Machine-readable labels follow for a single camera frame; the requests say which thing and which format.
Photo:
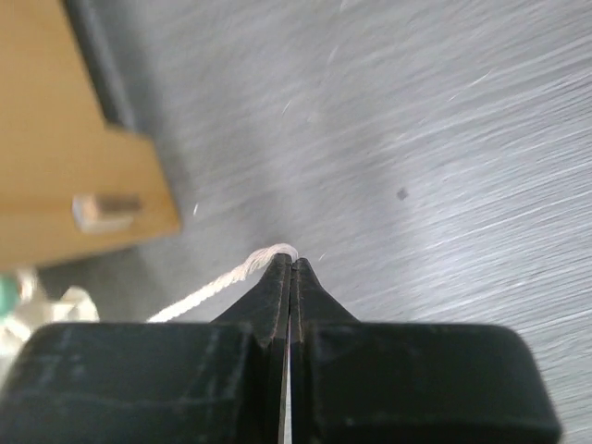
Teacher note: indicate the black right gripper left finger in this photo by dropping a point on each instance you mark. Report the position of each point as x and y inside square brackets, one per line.
[218, 382]

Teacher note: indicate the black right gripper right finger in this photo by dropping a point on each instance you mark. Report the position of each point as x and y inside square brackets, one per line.
[366, 382]

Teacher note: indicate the lemon print pet mattress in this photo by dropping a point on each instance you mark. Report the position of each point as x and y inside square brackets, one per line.
[25, 306]

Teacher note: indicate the wooden pet bed frame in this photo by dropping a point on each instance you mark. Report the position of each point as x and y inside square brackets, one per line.
[71, 184]

